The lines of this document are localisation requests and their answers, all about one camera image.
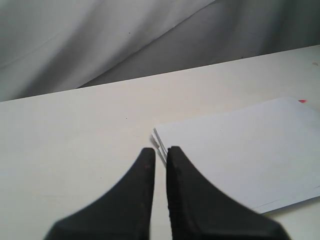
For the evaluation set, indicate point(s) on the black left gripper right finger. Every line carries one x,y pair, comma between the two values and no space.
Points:
200,211

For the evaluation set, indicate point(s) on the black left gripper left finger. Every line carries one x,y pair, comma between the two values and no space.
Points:
123,213

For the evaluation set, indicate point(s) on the white paper stack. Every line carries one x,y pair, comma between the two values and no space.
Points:
265,156

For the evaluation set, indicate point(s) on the white backdrop cloth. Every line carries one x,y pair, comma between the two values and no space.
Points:
48,46

